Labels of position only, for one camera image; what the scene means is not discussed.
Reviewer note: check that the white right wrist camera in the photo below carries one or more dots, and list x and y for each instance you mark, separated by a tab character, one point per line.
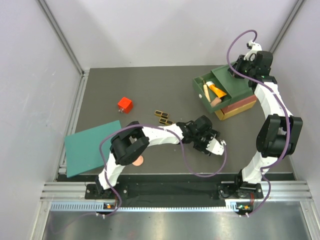
253	48

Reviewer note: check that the beige concealer tube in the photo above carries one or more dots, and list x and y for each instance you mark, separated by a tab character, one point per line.
215	102

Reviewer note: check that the orange cream tube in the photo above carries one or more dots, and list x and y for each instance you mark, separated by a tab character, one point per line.
218	92

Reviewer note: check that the teal flat board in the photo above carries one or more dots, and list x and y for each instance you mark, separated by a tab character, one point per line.
82	148

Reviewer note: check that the yellow bottom drawer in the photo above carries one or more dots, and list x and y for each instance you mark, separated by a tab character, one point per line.
223	116

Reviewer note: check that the gold black lipstick case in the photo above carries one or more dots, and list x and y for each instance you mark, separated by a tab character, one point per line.
161	114
165	122

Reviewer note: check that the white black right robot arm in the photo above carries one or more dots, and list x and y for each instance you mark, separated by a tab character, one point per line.
279	134

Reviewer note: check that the red drawer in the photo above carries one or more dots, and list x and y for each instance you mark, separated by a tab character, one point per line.
239	104

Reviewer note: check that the red cube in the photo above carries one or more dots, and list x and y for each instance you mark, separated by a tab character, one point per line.
125	105

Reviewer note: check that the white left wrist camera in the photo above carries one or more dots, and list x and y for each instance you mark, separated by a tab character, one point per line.
216	147

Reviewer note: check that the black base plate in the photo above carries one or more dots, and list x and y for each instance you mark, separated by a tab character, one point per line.
214	190

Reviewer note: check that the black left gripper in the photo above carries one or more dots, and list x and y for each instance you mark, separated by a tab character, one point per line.
210	134

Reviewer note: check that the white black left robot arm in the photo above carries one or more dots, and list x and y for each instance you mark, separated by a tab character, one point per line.
128	144

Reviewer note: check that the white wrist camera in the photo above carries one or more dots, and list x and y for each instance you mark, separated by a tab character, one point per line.
216	147
253	48

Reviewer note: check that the beige makeup stick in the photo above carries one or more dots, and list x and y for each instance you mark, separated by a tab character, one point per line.
206	91

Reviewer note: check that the aluminium frame rail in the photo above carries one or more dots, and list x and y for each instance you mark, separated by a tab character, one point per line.
84	197

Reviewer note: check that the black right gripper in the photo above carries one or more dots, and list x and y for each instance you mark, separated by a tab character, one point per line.
240	62

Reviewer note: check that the copper round compact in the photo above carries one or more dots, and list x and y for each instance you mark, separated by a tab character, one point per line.
139	161

